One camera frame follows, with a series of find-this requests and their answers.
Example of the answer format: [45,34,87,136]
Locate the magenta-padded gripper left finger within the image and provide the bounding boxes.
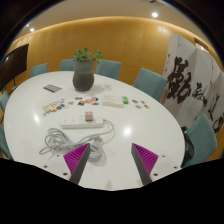
[41,142,91,185]

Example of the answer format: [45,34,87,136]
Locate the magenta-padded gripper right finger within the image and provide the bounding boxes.
[130,142,183,186]

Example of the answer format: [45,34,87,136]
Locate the white power strip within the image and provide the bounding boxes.
[59,114,105,130]

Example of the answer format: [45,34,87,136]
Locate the white sheet of stickers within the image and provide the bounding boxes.
[41,98,68,116]

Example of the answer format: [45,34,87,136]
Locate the white flat box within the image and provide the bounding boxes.
[101,95,125,108]

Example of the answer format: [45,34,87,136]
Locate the grey rectangular card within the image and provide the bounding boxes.
[42,83,63,93]

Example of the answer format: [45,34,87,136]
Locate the teal chairs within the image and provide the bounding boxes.
[0,59,218,168]

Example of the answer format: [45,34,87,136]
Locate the green plant in grey pot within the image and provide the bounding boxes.
[72,47,104,92]

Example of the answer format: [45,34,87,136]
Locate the white calligraphy folding screen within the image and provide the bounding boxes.
[159,34,224,134]

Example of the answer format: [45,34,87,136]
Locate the ceiling spot lights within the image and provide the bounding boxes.
[24,11,160,33]

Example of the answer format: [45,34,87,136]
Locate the grey-white power strip cable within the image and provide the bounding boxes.
[39,119,116,163]

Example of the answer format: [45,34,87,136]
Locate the black wall screen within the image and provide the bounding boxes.
[0,43,30,91]

